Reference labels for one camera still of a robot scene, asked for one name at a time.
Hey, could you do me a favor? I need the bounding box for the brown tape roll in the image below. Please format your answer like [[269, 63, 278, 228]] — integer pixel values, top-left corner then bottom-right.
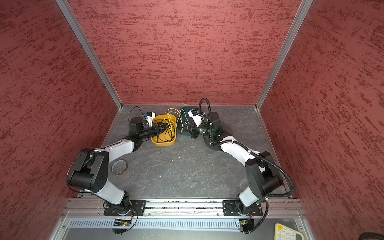
[[111, 159, 128, 175]]

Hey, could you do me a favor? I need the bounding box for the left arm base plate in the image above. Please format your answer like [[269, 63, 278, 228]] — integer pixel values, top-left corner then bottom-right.
[[103, 200, 147, 217]]

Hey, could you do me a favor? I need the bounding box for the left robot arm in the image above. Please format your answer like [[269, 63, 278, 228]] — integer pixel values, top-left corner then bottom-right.
[[67, 123, 170, 216]]

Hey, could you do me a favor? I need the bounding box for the teal plastic bin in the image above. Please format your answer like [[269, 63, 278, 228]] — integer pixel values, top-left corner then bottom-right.
[[177, 106, 198, 139]]

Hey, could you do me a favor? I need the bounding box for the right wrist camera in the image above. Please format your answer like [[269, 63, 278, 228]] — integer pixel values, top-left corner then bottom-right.
[[188, 109, 203, 127]]

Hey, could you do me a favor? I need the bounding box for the aluminium front rail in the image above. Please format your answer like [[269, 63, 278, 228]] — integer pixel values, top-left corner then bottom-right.
[[61, 198, 307, 219]]

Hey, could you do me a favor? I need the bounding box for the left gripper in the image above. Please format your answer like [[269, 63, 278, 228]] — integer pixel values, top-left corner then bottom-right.
[[139, 122, 171, 139]]

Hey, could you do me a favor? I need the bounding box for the black cable spool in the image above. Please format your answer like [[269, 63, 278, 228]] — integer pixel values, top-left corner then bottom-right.
[[203, 131, 231, 151]]

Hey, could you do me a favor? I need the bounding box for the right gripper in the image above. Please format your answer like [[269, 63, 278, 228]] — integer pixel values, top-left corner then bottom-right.
[[182, 120, 214, 139]]

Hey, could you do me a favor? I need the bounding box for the yellow cable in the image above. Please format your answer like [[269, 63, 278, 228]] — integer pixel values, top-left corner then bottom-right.
[[164, 107, 190, 136]]

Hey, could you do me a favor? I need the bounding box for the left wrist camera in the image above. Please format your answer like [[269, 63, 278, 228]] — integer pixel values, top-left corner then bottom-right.
[[144, 112, 156, 127]]

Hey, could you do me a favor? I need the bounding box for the perforated cable tray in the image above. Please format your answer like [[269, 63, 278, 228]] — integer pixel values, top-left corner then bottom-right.
[[68, 218, 240, 232]]

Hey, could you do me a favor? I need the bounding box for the black corrugated conduit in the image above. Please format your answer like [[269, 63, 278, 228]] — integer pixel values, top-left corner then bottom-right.
[[198, 98, 295, 203]]

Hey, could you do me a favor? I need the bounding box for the yellow white calculator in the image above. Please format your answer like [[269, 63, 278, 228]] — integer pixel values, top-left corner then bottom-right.
[[274, 223, 306, 240]]

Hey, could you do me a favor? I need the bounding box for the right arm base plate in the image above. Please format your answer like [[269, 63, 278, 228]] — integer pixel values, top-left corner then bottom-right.
[[222, 200, 263, 217]]

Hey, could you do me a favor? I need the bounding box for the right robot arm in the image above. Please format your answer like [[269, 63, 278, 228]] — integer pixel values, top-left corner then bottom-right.
[[181, 109, 283, 215]]

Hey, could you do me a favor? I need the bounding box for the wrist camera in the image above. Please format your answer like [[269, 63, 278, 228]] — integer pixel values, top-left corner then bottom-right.
[[188, 109, 203, 127], [144, 112, 156, 127]]

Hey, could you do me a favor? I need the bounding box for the yellow plastic bin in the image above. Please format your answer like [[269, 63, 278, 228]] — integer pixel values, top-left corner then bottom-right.
[[151, 114, 177, 147]]

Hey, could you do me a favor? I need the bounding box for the black cable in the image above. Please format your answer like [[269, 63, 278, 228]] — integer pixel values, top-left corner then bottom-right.
[[153, 119, 176, 143]]

